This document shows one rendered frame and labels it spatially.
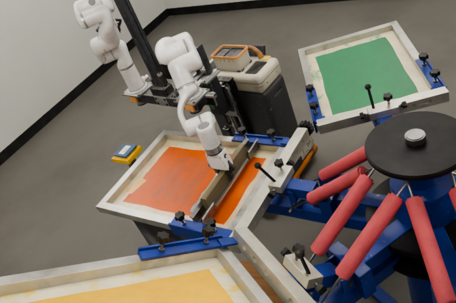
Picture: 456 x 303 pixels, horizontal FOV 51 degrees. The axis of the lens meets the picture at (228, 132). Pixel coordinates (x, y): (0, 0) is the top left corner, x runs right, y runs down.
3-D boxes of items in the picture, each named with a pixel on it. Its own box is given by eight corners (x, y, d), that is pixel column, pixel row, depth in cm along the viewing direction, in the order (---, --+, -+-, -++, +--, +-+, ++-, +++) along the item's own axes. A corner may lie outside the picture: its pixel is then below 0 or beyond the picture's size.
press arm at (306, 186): (275, 194, 198) (272, 186, 196) (281, 184, 202) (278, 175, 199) (314, 200, 188) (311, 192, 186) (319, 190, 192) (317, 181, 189)
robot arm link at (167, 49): (147, 37, 210) (186, 20, 210) (156, 49, 247) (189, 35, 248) (161, 68, 210) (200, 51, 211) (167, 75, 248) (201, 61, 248)
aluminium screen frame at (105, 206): (99, 211, 234) (95, 206, 232) (165, 135, 270) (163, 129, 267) (232, 245, 189) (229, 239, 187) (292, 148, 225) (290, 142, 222)
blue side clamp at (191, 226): (174, 234, 207) (167, 224, 203) (180, 226, 210) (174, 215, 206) (231, 249, 190) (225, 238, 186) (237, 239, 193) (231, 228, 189)
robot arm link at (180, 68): (161, 51, 219) (191, 38, 219) (179, 93, 218) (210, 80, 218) (156, 43, 203) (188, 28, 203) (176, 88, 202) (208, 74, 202)
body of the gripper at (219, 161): (227, 143, 203) (235, 162, 209) (208, 141, 209) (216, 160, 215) (218, 154, 199) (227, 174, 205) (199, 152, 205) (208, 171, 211)
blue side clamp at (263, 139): (235, 149, 240) (230, 138, 236) (239, 142, 243) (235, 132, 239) (288, 155, 223) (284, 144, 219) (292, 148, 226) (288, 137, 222)
